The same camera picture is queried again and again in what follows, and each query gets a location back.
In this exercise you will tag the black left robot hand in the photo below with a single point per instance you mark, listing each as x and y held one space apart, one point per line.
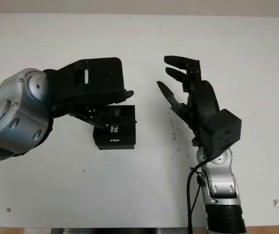
88 114

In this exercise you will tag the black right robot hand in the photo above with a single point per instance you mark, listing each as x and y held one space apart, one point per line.
205 102

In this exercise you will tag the black RealSense box lid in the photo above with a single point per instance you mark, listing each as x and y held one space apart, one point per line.
127 135

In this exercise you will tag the black box base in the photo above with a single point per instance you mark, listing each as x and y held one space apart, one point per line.
116 147

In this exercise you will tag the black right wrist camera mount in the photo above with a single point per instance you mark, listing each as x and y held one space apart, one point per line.
222 131

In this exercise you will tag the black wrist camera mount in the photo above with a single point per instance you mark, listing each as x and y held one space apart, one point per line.
100 80
222 131

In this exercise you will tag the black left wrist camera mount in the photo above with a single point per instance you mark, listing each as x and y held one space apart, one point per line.
100 80

